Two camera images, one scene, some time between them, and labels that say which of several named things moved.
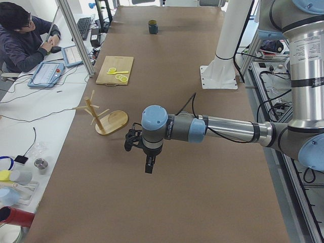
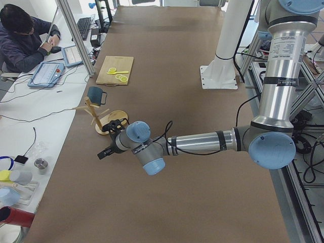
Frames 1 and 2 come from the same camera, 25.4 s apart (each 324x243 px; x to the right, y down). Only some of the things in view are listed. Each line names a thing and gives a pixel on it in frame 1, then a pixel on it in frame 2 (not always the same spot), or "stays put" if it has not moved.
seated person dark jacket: x=24 y=39 stays put
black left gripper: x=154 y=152 -> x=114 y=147
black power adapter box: x=94 y=37 stays put
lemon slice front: x=124 y=79 stays put
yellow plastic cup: x=4 y=176 stays put
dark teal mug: x=153 y=27 -> x=94 y=94
